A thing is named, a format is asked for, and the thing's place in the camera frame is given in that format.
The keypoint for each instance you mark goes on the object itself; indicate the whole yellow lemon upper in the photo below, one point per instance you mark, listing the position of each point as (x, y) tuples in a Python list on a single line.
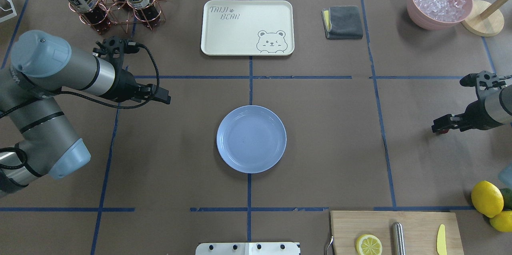
[(487, 199)]

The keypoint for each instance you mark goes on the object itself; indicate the halved lemon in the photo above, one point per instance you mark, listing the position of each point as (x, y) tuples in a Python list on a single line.
[(368, 244)]

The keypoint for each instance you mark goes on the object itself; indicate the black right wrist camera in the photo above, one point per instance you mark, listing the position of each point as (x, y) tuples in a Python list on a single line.
[(485, 83)]

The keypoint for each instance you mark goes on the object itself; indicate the wooden cutting board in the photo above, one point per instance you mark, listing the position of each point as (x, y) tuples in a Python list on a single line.
[(420, 230)]

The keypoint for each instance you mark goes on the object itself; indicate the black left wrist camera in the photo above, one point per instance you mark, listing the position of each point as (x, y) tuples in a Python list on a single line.
[(113, 49)]

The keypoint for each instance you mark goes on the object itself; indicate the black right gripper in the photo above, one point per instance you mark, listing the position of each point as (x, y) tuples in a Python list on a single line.
[(476, 114)]

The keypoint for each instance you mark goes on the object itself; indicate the cream bear tray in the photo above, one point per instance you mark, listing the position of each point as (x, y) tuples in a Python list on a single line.
[(247, 28)]

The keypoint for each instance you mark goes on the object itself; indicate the grey folded cloth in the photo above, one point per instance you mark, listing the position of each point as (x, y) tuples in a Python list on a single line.
[(342, 23)]

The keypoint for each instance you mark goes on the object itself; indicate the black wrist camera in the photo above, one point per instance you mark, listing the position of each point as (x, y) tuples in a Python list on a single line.
[(485, 83), (113, 49)]

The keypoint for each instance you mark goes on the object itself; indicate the white wire rack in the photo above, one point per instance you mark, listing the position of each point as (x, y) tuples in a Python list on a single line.
[(7, 10)]

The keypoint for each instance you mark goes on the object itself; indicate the yellow plastic knife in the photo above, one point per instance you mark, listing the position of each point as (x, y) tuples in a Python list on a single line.
[(441, 247)]

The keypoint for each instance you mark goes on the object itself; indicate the dark drink bottle left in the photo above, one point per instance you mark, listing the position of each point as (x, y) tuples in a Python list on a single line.
[(93, 14)]

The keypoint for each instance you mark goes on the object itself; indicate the blue round plate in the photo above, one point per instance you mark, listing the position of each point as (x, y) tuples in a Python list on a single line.
[(251, 139)]

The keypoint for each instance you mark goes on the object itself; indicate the green lime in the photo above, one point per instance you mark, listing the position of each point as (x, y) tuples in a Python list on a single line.
[(507, 198)]

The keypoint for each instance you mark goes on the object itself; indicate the whole yellow lemon lower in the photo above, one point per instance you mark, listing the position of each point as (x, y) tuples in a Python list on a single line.
[(502, 222)]

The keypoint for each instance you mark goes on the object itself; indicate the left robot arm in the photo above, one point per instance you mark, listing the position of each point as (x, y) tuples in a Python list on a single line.
[(44, 66)]

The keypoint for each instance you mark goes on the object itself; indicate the steel knife handle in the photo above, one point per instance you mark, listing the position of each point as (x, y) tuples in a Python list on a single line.
[(398, 238)]

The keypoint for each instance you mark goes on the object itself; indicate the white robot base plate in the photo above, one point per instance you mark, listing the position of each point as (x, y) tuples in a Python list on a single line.
[(249, 248)]

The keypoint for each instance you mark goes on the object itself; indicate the whole yellow lemon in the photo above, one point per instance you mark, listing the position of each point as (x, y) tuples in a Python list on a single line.
[(502, 222), (487, 199)]

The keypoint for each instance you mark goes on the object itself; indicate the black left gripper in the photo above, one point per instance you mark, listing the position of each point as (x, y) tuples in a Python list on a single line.
[(124, 85)]

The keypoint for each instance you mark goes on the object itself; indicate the wooden round stand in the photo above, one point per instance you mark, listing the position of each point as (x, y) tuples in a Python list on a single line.
[(485, 19)]

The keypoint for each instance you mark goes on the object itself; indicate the pink bowl with ice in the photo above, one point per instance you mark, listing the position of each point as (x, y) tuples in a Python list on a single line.
[(438, 14)]

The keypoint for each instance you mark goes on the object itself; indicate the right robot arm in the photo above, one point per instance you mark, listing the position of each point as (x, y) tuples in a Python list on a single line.
[(491, 109)]

